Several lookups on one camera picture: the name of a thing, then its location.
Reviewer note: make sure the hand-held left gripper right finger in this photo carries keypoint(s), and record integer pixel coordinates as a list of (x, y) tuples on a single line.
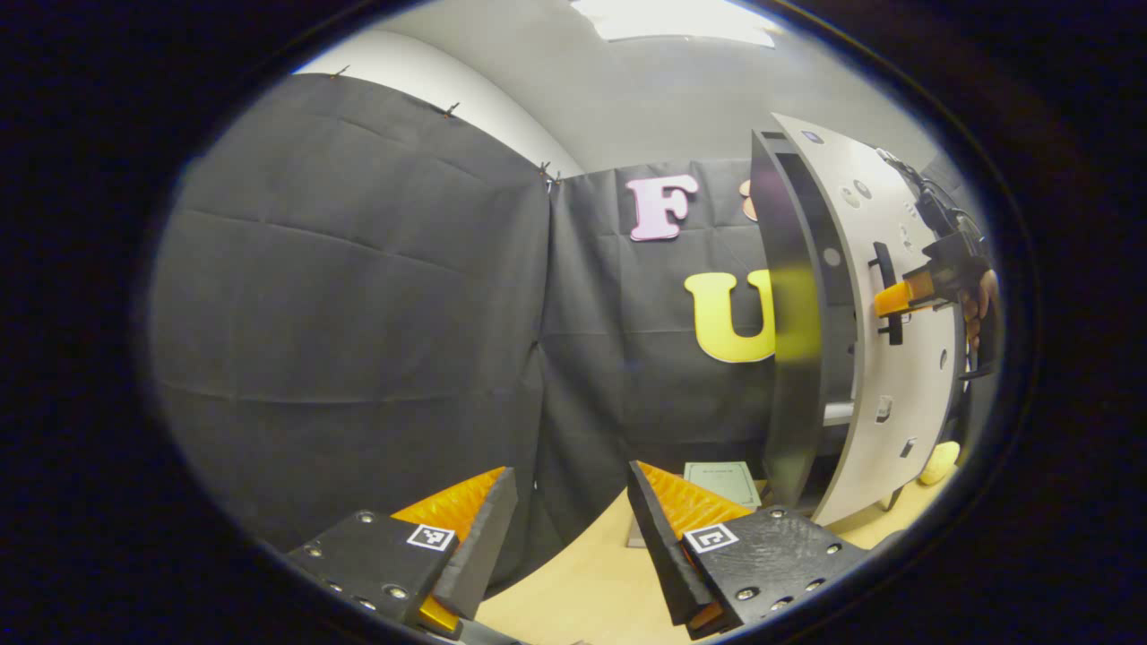
[(659, 546)]

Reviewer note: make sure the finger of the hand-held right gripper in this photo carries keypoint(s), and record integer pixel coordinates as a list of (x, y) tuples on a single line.
[(896, 296)]

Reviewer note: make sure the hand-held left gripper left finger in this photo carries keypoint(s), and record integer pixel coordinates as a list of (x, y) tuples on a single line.
[(488, 546)]

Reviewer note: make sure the round beige coaster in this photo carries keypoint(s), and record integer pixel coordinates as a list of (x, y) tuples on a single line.
[(939, 461)]

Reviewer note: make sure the black backdrop cloth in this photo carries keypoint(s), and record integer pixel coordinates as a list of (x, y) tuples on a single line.
[(358, 313)]

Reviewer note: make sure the large ceiling light panel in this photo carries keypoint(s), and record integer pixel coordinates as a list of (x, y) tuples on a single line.
[(681, 18)]

